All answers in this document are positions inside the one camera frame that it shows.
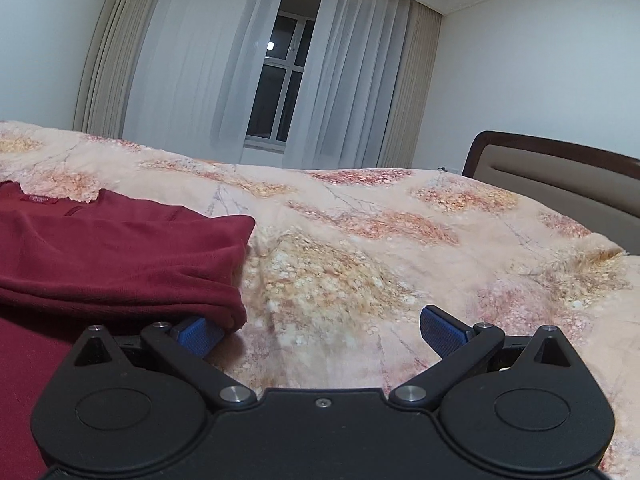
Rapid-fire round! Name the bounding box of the beige curtain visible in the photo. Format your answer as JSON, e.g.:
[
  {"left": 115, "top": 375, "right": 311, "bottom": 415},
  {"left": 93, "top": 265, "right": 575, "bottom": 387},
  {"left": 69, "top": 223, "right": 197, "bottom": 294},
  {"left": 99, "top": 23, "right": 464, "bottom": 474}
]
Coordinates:
[
  {"left": 73, "top": 0, "right": 152, "bottom": 139},
  {"left": 382, "top": 2, "right": 444, "bottom": 169}
]

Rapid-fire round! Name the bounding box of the window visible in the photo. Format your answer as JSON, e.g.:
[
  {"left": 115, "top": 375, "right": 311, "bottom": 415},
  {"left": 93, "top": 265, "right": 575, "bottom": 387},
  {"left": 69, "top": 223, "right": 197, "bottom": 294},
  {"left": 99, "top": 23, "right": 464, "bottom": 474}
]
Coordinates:
[{"left": 243, "top": 0, "right": 327, "bottom": 152}]

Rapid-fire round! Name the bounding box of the dark red garment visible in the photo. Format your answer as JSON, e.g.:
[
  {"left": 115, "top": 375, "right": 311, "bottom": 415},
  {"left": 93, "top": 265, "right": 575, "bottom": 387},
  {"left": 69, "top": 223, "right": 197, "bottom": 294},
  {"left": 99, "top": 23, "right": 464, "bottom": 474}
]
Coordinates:
[{"left": 0, "top": 180, "right": 257, "bottom": 480}]

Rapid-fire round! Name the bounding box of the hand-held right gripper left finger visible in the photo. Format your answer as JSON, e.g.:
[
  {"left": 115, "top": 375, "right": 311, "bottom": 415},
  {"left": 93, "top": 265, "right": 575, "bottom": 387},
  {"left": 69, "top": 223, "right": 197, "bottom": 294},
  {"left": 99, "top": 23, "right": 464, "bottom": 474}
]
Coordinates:
[{"left": 68, "top": 315, "right": 258, "bottom": 411}]

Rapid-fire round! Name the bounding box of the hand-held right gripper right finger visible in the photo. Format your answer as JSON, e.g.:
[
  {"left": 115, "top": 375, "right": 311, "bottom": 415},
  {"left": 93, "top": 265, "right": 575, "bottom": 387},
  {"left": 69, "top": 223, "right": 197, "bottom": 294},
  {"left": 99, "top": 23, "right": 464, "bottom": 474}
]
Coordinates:
[{"left": 389, "top": 305, "right": 579, "bottom": 411}]

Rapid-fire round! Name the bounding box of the sheer white curtain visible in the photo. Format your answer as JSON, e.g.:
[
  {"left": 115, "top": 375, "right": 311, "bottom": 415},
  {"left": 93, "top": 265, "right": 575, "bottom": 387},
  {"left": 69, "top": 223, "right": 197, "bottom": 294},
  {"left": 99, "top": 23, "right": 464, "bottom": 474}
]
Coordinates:
[
  {"left": 121, "top": 0, "right": 287, "bottom": 161},
  {"left": 281, "top": 0, "right": 415, "bottom": 170}
]

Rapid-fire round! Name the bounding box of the brown padded headboard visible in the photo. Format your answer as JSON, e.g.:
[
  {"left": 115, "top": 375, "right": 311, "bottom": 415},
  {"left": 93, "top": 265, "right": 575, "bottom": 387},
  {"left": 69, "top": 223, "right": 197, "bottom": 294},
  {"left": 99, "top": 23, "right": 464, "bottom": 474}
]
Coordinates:
[{"left": 462, "top": 130, "right": 640, "bottom": 256}]

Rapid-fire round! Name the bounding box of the floral beige blanket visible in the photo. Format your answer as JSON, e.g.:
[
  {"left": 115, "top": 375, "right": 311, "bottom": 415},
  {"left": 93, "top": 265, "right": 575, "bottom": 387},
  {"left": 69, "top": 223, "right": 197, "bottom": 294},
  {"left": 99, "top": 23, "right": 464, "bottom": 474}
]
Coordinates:
[{"left": 0, "top": 120, "right": 640, "bottom": 480}]

